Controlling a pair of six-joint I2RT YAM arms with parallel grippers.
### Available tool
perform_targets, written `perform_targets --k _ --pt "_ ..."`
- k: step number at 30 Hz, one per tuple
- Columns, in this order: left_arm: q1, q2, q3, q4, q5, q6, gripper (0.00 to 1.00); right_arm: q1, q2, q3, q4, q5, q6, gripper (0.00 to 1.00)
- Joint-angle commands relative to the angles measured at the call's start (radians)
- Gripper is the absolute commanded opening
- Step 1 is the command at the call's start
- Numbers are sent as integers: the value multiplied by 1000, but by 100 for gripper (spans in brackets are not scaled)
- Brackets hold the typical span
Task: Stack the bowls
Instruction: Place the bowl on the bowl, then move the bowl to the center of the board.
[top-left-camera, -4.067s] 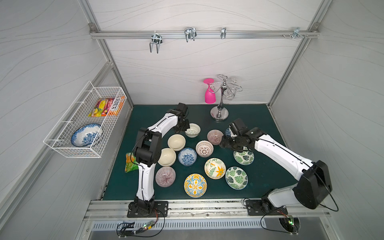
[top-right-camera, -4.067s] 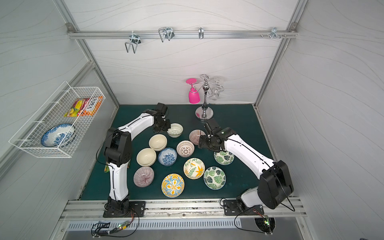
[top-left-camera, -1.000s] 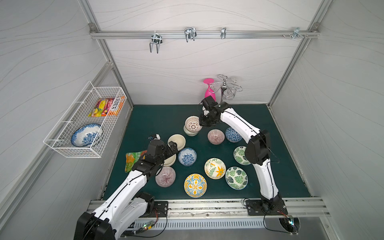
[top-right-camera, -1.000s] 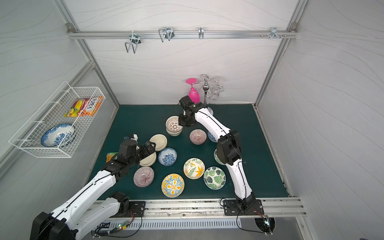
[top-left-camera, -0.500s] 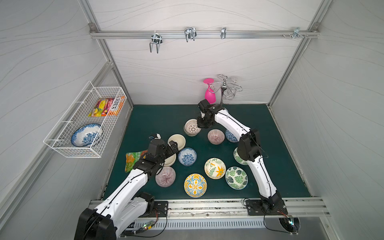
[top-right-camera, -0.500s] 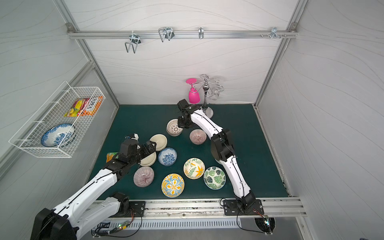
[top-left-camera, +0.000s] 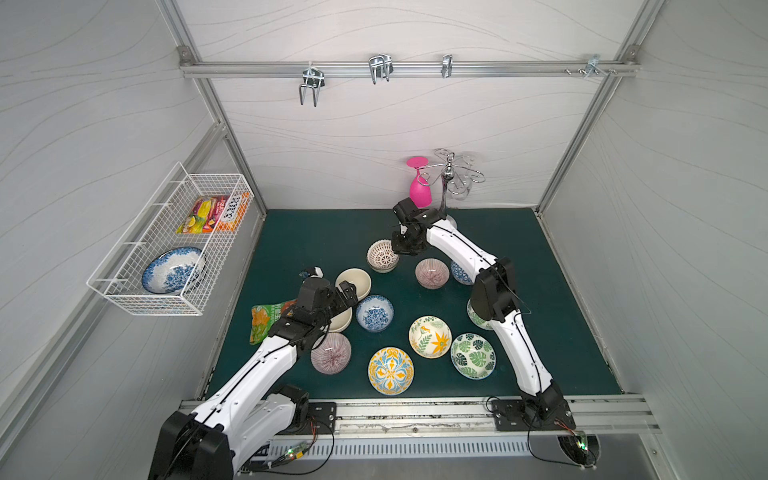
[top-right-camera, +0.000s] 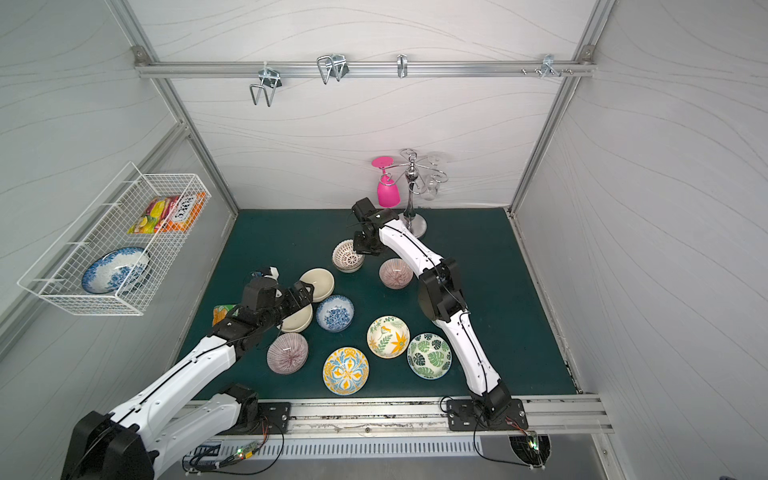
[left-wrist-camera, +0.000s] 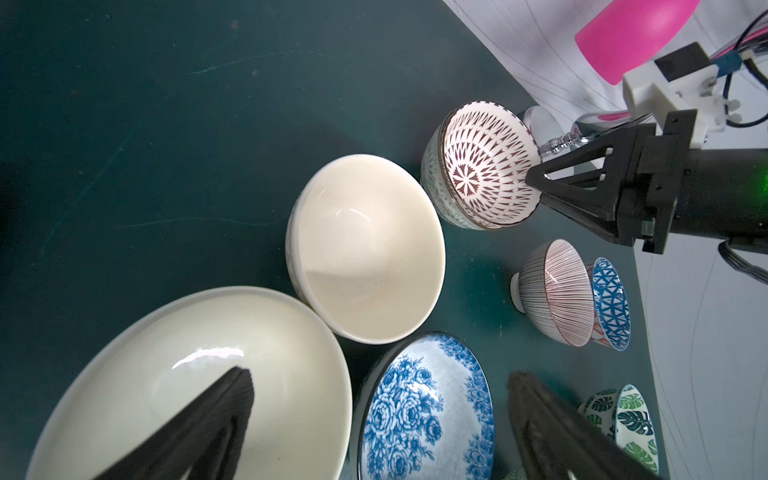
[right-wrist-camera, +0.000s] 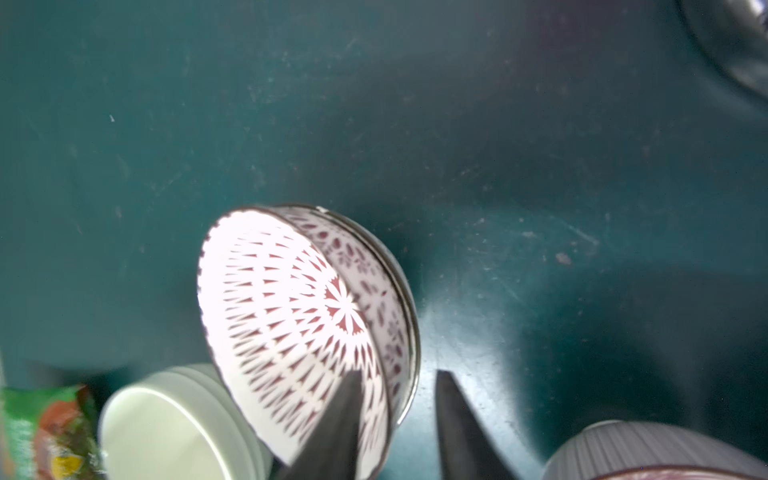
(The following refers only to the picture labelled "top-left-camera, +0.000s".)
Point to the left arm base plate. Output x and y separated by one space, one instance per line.
313 417

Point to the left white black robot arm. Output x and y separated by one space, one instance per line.
222 433

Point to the yellow blue ornament bowl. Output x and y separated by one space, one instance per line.
391 371

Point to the white maroon leaf bowl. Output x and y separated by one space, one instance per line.
381 257

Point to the yellow flower bowl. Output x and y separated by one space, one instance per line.
430 337

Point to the purple striped bowl back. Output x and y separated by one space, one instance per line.
432 273

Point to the metal double hook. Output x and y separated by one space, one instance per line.
380 67
313 80

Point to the white wire wall basket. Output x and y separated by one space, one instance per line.
153 232

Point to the metal double hook middle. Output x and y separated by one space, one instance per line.
380 67

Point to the blue floral bowl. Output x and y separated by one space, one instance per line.
175 270
375 313

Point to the metal bracket on rail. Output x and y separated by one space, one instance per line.
446 66

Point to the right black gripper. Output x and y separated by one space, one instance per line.
408 241

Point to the cream plain bowl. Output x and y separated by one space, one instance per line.
357 277
341 321

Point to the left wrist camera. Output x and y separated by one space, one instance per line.
312 272

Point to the colourful snack packet in basket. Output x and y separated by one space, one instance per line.
215 213

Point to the aluminium top rail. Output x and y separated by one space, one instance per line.
462 68

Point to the purple striped bowl front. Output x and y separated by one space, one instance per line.
331 354

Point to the cream plain bowl front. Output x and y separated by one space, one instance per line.
341 321

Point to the purple striped bowl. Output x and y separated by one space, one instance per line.
432 273
331 354

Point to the blue floral bowl in basket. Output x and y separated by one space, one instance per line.
175 270

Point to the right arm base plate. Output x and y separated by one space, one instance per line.
517 415

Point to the green leaf bowl front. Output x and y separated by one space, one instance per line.
473 356

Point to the pink plastic wine glass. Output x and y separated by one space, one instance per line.
420 190

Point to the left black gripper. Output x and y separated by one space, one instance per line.
341 295

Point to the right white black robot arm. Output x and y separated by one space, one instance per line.
493 298

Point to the green leaf bowl back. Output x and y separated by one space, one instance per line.
476 319

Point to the metal hook right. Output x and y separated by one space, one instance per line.
592 67

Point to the metal double hook left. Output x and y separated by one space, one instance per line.
313 80

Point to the chrome glass holder stand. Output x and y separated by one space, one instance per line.
455 174

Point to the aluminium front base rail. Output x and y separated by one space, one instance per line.
455 417

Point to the green leaf bowl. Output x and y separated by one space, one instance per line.
476 319
473 356

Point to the blue triangle pattern bowl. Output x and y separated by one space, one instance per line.
460 275

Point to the green snack bag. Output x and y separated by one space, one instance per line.
263 317

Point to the cream plain bowl back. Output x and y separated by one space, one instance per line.
357 277

